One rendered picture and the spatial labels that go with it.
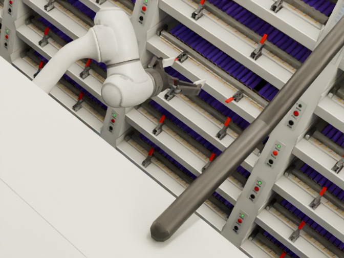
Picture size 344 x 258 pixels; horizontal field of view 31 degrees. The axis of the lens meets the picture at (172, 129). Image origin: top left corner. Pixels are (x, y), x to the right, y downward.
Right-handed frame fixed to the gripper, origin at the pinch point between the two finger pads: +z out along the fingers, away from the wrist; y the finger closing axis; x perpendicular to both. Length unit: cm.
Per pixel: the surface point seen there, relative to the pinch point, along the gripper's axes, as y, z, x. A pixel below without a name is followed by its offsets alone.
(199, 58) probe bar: -8.6, 24.3, -3.8
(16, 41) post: -100, 31, -53
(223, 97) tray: 8.1, 20.9, -9.4
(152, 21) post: -30.3, 19.1, -0.2
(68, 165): 48, -126, 41
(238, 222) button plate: 35, 30, -55
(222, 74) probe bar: 2.6, 24.5, -3.7
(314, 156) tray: 47, 22, -8
